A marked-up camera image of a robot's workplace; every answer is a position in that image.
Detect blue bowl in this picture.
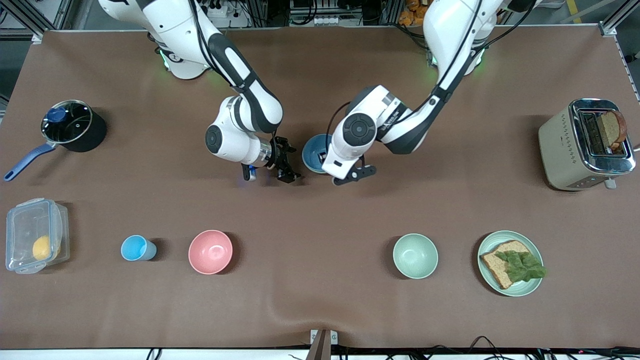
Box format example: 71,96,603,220
301,133,334,175

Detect pink bowl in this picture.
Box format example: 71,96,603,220
188,229,234,275

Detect pale green bowl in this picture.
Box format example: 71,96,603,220
392,233,439,280

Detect white power strip with plugs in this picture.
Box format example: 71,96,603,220
200,0,251,29

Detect orange snack bags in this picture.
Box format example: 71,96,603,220
399,0,432,27

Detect light blue cup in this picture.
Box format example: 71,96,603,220
120,234,157,262

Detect brown bread slice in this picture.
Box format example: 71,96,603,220
480,240,532,290

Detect glass lid blue knob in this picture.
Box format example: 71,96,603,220
40,99,94,145

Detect green lettuce leaf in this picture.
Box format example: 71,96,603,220
495,250,548,282

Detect beige chrome toaster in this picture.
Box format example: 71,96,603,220
538,98,637,192

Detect pale green plate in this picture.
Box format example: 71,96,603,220
477,230,544,298

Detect yellow lemon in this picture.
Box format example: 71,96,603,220
32,235,61,261

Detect clear plastic lidded container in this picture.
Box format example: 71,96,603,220
5,198,70,275

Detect brown toast slice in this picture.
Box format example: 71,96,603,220
595,109,628,150

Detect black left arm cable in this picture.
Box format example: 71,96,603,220
326,0,485,152

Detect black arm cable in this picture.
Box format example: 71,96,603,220
326,0,485,152
187,0,241,91

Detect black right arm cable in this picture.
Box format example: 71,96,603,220
187,0,241,91

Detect metal table edge bracket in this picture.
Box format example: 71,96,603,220
306,328,339,360

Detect black saucepan blue handle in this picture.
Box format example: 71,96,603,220
3,99,108,182

